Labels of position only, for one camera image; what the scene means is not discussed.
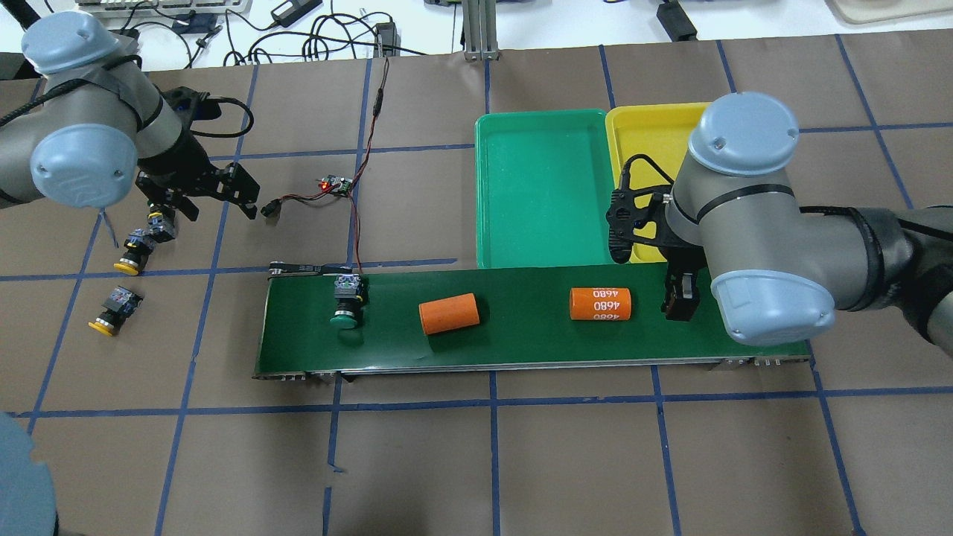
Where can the yellow tray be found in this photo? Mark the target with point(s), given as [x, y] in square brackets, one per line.
[660, 131]

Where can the green tray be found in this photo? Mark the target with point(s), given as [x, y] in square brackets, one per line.
[543, 185]

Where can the black power connector plug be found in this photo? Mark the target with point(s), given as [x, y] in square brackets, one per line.
[272, 211]

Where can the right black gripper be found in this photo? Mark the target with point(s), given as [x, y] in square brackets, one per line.
[683, 262]

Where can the yellow push button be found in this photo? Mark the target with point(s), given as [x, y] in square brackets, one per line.
[119, 306]
[139, 246]

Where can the green conveyor belt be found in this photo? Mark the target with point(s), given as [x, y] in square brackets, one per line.
[524, 324]

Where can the black power adapter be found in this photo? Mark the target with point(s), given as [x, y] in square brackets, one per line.
[387, 41]

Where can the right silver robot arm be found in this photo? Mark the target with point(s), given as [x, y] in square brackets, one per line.
[780, 272]

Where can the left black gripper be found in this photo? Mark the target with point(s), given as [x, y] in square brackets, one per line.
[181, 165]

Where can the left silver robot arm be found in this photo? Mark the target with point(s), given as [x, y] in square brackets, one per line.
[102, 128]

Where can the green push button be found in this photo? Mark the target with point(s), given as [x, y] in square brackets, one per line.
[349, 292]
[161, 223]

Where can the plain orange cylinder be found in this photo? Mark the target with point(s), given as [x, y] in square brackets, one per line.
[449, 314]

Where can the small controller circuit board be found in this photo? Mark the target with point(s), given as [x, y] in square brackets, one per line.
[336, 185]

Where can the orange cylinder labelled 4680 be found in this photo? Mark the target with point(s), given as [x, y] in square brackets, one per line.
[606, 304]

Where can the aluminium frame post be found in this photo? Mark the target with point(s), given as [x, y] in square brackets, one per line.
[479, 28]

